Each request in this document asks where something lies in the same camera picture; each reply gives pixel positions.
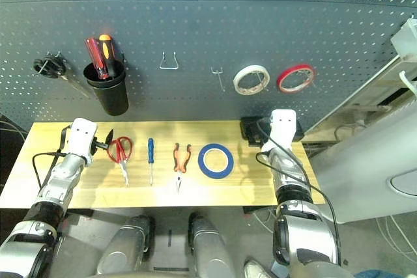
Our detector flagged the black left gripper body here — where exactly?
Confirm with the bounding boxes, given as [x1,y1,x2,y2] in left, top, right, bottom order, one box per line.
[88,137,110,157]

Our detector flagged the red handled scissors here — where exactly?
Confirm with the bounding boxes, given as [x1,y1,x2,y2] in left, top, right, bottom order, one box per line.
[106,136,134,188]

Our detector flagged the blue handled screwdriver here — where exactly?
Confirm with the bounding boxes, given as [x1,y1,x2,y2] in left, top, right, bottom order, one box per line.
[147,137,155,187]

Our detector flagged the orange black needle-nose pliers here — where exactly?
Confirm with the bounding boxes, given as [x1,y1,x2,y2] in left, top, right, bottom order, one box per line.
[172,143,193,194]

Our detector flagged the blue tape roll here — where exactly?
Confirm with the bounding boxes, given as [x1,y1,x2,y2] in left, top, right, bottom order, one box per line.
[197,143,235,180]

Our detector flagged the dark grey pegboard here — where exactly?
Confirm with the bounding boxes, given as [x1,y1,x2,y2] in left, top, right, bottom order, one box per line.
[0,0,417,132]

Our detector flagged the black plastic cup holder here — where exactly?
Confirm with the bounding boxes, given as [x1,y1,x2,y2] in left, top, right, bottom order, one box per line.
[82,59,130,117]

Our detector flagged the metal scissors hook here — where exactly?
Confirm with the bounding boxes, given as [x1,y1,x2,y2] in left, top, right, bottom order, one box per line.
[45,50,63,64]

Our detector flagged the silver robot left leg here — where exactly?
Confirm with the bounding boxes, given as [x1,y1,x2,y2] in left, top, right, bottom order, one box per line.
[96,214,156,275]

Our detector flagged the silver robot leg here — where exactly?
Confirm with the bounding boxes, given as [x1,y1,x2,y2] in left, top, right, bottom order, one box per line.
[188,212,237,278]
[96,214,156,275]

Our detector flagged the metal double prong hook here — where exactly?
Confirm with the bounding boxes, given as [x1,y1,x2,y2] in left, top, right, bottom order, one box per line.
[210,66,226,92]

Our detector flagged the white tape roll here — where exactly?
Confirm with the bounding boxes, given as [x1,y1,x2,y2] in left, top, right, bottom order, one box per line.
[232,64,270,96]

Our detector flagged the black plastic tool case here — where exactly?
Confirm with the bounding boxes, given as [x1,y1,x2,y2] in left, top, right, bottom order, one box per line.
[240,117,306,148]

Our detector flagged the silver robot right leg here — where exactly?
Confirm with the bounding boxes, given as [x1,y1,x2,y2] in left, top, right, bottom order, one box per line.
[188,212,237,278]

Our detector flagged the red tape roll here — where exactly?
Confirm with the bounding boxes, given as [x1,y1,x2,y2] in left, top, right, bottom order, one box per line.
[276,64,316,94]

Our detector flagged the white bystander shoe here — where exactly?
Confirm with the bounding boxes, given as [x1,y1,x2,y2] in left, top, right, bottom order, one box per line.
[244,260,271,278]

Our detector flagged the white machine housing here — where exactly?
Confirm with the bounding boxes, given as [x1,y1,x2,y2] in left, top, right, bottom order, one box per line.
[312,94,417,225]

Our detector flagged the blue jeans bystander leg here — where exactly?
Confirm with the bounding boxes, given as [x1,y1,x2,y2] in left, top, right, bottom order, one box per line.
[353,270,403,278]

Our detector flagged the grey metal box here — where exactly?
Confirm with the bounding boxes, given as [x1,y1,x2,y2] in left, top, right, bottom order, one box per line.
[390,19,417,61]

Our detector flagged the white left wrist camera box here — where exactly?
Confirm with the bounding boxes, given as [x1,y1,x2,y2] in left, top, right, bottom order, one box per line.
[66,117,98,165]

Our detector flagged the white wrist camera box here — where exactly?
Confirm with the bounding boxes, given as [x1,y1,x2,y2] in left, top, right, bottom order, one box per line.
[260,109,298,155]
[66,117,98,165]

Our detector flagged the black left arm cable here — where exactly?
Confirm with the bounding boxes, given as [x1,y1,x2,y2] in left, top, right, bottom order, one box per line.
[31,124,73,191]

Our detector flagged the grey floor cables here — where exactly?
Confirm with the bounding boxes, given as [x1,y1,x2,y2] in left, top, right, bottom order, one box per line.
[0,118,30,144]

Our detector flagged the orange black handled screwdriver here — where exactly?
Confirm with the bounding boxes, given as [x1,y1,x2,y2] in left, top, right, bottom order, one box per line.
[98,34,120,79]

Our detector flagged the black handled scissors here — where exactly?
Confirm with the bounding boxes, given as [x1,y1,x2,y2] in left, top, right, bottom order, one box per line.
[33,51,91,99]

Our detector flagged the metal wire pliers holder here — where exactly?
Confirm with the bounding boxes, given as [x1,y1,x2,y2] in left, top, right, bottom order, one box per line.
[159,51,180,70]

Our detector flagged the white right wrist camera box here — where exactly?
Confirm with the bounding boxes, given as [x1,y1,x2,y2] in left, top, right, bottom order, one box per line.
[260,109,298,155]

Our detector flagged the beige wooden frame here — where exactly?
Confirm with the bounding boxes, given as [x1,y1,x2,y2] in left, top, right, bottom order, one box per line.
[301,53,417,144]

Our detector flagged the white floor cables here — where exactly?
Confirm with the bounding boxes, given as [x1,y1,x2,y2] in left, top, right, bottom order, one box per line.
[374,215,417,256]

